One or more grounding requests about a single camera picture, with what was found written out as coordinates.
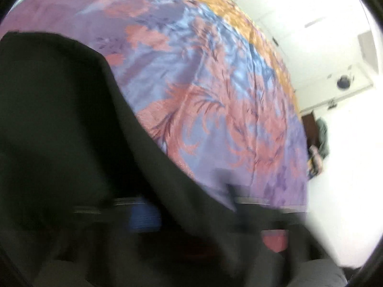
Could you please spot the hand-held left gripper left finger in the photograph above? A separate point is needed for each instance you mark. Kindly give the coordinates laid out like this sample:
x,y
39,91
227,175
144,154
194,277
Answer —
x,y
144,218

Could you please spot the black pants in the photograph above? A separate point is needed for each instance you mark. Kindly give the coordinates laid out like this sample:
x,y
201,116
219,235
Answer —
x,y
59,125

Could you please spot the grey cloth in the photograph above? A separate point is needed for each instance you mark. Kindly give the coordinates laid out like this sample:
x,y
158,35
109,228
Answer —
x,y
323,137

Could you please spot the round dark door ornament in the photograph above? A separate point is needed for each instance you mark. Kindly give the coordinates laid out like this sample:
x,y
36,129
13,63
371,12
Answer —
x,y
343,82

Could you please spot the pile of mixed clothes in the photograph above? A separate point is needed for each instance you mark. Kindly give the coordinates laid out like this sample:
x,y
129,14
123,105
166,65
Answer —
x,y
315,161

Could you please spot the dark wooden cabinet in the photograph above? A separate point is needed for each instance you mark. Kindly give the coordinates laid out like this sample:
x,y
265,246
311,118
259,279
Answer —
x,y
308,128

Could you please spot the white door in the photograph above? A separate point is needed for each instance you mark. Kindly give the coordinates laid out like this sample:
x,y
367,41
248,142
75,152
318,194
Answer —
x,y
323,91

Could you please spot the colourful floral blanket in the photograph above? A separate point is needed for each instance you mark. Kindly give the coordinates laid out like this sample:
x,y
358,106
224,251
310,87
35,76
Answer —
x,y
194,80

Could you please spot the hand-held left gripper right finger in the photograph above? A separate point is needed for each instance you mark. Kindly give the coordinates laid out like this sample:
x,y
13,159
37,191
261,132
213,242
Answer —
x,y
244,212

